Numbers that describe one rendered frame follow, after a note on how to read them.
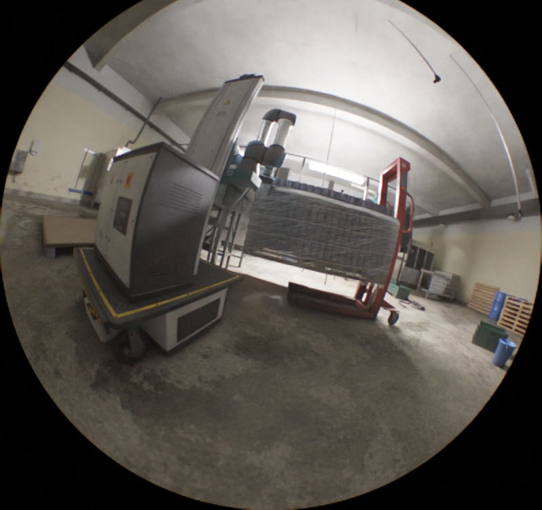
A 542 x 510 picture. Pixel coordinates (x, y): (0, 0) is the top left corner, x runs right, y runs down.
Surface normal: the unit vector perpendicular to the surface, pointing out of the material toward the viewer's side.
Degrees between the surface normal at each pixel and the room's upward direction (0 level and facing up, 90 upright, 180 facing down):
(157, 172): 90
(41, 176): 90
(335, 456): 0
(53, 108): 90
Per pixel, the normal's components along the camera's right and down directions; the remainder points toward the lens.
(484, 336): -0.93, -0.25
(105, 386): 0.26, -0.96
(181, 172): 0.93, 0.26
